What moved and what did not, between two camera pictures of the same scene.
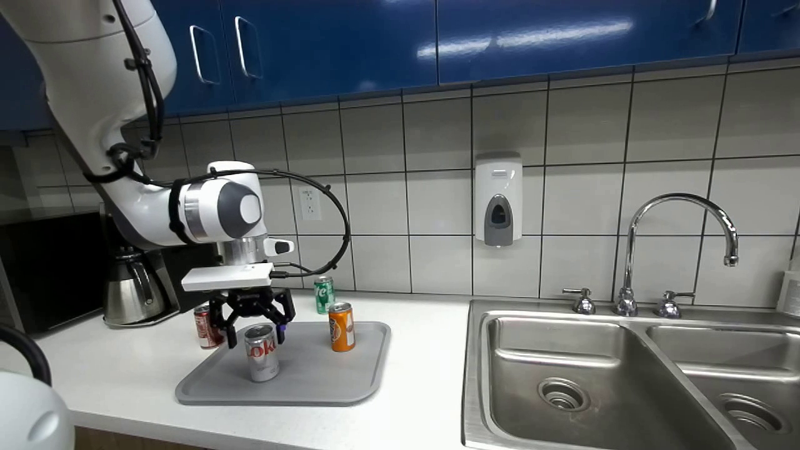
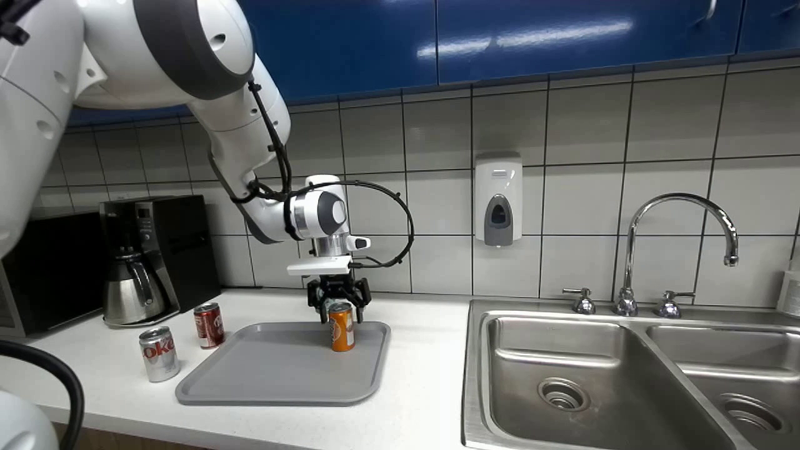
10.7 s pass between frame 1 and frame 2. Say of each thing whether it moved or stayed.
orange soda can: stayed
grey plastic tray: stayed
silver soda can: moved
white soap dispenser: stayed
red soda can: stayed
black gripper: moved
